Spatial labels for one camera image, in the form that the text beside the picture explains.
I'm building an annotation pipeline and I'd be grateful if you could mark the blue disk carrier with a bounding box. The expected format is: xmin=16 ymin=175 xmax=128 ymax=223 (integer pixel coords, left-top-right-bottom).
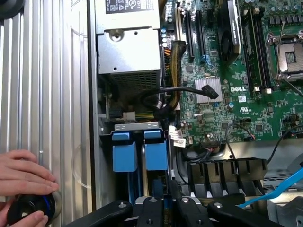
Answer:
xmin=111 ymin=131 xmax=138 ymax=201

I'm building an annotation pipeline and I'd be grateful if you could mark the grey metal disk bay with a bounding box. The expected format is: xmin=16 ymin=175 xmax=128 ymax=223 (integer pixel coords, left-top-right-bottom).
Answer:
xmin=99 ymin=122 xmax=173 ymax=204

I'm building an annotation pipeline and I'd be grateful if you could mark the person's right hand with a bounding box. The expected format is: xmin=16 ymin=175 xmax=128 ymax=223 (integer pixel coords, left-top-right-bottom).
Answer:
xmin=0 ymin=195 xmax=49 ymax=227

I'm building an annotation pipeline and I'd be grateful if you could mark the person's left hand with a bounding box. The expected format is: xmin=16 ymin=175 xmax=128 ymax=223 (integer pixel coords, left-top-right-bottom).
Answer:
xmin=0 ymin=150 xmax=60 ymax=197

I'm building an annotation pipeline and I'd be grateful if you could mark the black plastic fan shroud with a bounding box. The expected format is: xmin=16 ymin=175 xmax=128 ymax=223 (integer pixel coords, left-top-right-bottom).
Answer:
xmin=187 ymin=157 xmax=268 ymax=206

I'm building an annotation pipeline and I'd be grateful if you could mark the clear round plastic disc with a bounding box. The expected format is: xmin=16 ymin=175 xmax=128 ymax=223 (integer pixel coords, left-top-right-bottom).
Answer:
xmin=71 ymin=143 xmax=92 ymax=189
xmin=70 ymin=0 xmax=89 ymax=38

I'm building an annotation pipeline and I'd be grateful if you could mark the open PC case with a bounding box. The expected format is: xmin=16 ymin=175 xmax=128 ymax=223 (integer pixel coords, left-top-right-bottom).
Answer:
xmin=86 ymin=0 xmax=303 ymax=227

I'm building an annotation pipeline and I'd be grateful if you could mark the green motherboard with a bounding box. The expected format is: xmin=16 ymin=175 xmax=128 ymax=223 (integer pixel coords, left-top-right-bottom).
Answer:
xmin=163 ymin=0 xmax=303 ymax=152

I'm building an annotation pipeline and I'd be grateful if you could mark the silver chipset heatsink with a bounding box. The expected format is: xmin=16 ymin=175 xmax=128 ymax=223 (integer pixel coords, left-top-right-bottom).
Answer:
xmin=194 ymin=78 xmax=223 ymax=104

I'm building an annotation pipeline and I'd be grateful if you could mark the silver power supply unit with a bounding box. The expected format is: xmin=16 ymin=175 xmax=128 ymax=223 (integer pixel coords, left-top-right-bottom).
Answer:
xmin=94 ymin=0 xmax=164 ymax=92

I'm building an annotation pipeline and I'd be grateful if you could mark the black RAM slot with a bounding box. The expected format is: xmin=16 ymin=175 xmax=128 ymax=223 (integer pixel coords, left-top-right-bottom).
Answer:
xmin=254 ymin=8 xmax=272 ymax=94

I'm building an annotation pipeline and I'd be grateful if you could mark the black graphics card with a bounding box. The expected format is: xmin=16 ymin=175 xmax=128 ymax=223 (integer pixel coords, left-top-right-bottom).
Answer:
xmin=217 ymin=0 xmax=242 ymax=67

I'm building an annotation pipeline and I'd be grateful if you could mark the black expansion slot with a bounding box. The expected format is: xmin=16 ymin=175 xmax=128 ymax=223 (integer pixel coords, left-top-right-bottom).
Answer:
xmin=196 ymin=10 xmax=206 ymax=57
xmin=184 ymin=10 xmax=195 ymax=59

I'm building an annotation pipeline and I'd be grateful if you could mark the CPU socket with levers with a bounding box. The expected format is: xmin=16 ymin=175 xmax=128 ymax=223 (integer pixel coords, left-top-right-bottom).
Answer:
xmin=266 ymin=21 xmax=303 ymax=95

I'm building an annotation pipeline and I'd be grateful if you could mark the beige expansion slot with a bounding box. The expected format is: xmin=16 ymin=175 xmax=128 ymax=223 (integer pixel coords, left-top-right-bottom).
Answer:
xmin=175 ymin=7 xmax=183 ymax=42

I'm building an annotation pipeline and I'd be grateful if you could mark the black round object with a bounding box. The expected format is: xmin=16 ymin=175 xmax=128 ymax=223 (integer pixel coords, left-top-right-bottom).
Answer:
xmin=0 ymin=0 xmax=26 ymax=18

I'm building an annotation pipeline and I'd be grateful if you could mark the thin wire with red tip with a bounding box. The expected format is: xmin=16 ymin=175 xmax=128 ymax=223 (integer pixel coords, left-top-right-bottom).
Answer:
xmin=224 ymin=122 xmax=256 ymax=159

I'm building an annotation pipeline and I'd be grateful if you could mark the thin black wire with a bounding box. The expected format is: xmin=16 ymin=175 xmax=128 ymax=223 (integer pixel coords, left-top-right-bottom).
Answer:
xmin=266 ymin=124 xmax=303 ymax=164

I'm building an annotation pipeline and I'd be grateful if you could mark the black wire with angled connector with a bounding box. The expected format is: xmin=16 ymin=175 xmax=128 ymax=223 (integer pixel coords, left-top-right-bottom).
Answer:
xmin=141 ymin=84 xmax=220 ymax=114

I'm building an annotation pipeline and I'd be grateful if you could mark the braided yellow black wire bundle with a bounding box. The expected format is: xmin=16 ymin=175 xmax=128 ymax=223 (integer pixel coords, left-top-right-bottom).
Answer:
xmin=153 ymin=40 xmax=187 ymax=116

